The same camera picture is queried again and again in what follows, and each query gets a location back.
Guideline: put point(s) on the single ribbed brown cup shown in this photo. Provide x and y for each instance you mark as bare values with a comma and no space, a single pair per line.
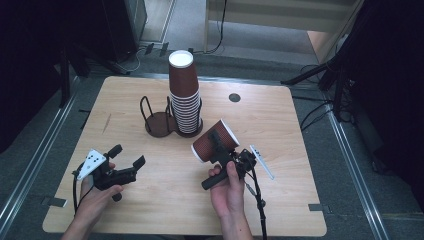
202,150

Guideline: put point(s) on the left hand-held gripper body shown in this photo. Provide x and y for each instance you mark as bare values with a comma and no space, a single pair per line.
116,176

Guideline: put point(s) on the dark floor bracket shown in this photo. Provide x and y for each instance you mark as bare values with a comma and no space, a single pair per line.
164,49
149,48

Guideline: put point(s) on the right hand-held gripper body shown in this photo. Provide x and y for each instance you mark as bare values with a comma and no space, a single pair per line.
245,163

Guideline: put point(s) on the person's right hand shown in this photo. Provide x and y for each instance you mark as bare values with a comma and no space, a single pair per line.
230,198

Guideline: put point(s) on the black tripod stand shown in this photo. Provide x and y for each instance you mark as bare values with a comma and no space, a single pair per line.
313,71

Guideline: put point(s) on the grey tape strip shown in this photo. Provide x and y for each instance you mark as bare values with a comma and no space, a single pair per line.
54,201
319,207

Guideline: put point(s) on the dark round table grommet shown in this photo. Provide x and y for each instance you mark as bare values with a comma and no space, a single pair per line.
234,97

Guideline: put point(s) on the metal floor rail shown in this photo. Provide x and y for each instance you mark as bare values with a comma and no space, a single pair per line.
353,166
43,146

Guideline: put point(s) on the person's left hand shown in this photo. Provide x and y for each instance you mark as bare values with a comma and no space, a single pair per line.
95,203

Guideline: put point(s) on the stack of brown paper cups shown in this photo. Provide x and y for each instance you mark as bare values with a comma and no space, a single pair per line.
183,80

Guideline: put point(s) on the black cabinet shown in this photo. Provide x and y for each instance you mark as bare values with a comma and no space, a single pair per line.
120,26

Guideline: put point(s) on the black metal stand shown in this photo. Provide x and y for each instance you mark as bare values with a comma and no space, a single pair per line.
65,83

